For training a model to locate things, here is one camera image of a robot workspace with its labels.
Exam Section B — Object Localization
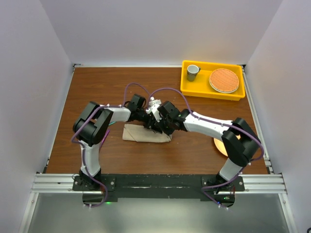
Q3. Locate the beige cloth napkin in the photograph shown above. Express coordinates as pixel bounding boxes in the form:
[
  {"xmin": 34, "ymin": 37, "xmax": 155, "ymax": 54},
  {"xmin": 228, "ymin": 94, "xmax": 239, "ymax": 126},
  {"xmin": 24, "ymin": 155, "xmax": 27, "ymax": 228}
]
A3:
[{"xmin": 122, "ymin": 124, "xmax": 172, "ymax": 143}]

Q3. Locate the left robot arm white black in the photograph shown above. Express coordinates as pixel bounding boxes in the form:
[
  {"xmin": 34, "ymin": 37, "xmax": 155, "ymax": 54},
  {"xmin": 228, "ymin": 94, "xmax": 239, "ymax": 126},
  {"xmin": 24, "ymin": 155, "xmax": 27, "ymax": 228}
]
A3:
[{"xmin": 72, "ymin": 94, "xmax": 160, "ymax": 190}]

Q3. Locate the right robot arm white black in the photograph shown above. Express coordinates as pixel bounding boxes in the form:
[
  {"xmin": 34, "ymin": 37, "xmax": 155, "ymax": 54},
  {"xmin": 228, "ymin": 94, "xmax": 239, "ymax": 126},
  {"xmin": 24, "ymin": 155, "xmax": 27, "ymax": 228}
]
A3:
[{"xmin": 149, "ymin": 100, "xmax": 262, "ymax": 191}]

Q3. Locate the gold purple spoon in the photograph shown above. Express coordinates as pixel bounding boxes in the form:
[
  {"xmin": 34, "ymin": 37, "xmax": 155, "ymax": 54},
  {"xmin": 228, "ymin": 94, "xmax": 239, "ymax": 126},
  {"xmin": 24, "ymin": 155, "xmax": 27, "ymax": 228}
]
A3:
[{"xmin": 100, "ymin": 129, "xmax": 110, "ymax": 148}]

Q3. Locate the yellow plastic tray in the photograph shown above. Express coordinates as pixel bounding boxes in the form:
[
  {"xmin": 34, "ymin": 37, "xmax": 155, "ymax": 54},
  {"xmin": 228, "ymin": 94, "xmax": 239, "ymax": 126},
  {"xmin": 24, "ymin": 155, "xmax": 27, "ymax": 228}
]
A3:
[{"xmin": 180, "ymin": 60, "xmax": 246, "ymax": 101}]

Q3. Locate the golden round plate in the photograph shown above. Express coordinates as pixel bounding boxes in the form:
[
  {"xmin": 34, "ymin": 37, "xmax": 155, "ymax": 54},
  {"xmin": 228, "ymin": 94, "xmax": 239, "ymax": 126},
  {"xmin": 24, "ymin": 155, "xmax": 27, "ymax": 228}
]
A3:
[{"xmin": 213, "ymin": 138, "xmax": 228, "ymax": 157}]

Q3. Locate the grey ceramic mug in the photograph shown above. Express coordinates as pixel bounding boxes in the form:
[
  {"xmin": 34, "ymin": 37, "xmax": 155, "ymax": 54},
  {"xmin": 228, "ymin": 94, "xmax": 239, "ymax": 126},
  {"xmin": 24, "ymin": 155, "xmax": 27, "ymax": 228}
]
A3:
[{"xmin": 187, "ymin": 65, "xmax": 201, "ymax": 82}]

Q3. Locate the orange woven coaster plate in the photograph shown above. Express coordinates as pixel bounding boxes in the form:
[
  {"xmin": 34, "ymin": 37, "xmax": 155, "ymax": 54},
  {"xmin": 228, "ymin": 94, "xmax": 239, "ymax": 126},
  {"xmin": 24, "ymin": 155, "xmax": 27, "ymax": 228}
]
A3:
[{"xmin": 208, "ymin": 68, "xmax": 240, "ymax": 93}]

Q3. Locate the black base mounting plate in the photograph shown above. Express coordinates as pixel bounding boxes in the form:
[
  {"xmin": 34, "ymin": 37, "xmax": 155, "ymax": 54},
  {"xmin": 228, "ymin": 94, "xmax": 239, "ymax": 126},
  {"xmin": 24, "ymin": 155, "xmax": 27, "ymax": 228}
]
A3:
[{"xmin": 72, "ymin": 173, "xmax": 243, "ymax": 210}]

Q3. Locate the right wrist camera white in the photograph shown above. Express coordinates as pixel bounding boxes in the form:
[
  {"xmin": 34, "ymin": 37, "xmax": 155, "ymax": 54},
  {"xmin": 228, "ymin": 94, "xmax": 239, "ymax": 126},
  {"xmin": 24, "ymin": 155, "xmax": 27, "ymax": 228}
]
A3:
[{"xmin": 146, "ymin": 108, "xmax": 161, "ymax": 122}]

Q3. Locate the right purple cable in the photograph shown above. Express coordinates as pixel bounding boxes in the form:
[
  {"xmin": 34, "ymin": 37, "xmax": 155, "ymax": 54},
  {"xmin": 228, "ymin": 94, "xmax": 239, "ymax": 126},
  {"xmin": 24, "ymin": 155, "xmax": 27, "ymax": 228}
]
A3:
[{"xmin": 149, "ymin": 87, "xmax": 265, "ymax": 180}]

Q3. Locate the purple cable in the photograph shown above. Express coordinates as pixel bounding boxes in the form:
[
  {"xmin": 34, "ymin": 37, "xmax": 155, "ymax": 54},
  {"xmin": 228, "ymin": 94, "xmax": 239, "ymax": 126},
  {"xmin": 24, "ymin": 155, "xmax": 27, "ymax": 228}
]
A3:
[
  {"xmin": 70, "ymin": 83, "xmax": 153, "ymax": 175},
  {"xmin": 149, "ymin": 87, "xmax": 265, "ymax": 180}
]

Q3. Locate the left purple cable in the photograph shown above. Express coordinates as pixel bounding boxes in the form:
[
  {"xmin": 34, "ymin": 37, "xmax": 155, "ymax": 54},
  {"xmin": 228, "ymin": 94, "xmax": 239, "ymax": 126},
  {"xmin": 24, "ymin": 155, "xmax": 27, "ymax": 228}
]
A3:
[{"xmin": 70, "ymin": 83, "xmax": 153, "ymax": 175}]

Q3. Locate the aluminium frame rail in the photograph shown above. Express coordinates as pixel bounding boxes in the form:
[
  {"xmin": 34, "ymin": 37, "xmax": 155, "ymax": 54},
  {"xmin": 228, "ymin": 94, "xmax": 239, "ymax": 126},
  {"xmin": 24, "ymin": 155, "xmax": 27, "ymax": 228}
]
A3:
[{"xmin": 20, "ymin": 174, "xmax": 298, "ymax": 233}]

